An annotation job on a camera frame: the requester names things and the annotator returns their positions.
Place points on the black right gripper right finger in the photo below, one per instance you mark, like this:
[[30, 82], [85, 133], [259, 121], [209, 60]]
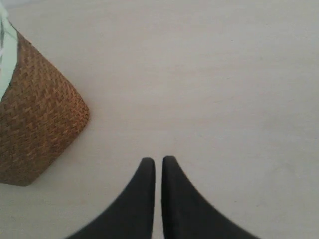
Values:
[[186, 214]]

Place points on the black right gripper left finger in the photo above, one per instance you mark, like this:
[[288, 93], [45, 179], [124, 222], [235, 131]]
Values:
[[131, 215]]

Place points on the white green plastic bin liner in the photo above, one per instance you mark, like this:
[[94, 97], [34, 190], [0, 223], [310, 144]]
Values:
[[8, 50]]

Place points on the woven brown wicker basket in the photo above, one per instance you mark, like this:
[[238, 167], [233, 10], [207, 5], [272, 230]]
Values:
[[41, 114]]

